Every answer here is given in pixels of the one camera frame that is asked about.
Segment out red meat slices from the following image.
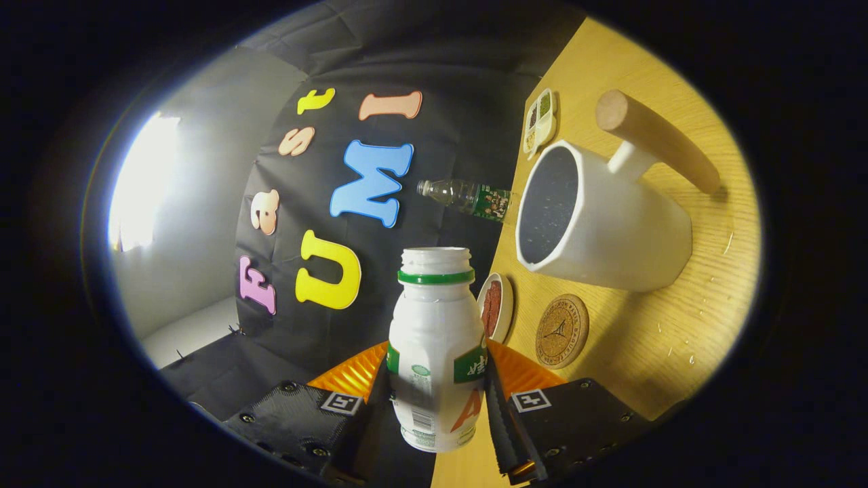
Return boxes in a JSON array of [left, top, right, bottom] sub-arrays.
[[482, 281, 502, 338]]

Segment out white juice bottle green label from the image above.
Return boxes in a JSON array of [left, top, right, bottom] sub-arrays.
[[387, 247, 489, 453]]

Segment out white cup with wooden handle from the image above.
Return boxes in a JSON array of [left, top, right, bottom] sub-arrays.
[[515, 89, 722, 293]]

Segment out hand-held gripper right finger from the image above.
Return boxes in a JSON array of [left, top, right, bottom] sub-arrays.
[[483, 339, 686, 485]]

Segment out wooden table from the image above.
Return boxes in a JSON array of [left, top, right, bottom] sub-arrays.
[[431, 17, 762, 488]]

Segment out white divided dish with beans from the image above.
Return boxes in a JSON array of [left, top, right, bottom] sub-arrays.
[[523, 88, 558, 161]]

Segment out round cork coaster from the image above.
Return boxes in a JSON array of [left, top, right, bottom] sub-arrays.
[[535, 293, 590, 369]]

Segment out round beige plate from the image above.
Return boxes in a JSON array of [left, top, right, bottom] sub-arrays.
[[477, 272, 515, 344]]

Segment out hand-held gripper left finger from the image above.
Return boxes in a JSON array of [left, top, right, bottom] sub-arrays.
[[186, 341, 391, 485]]

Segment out clear plastic water bottle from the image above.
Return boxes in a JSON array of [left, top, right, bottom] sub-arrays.
[[416, 178, 516, 224]]

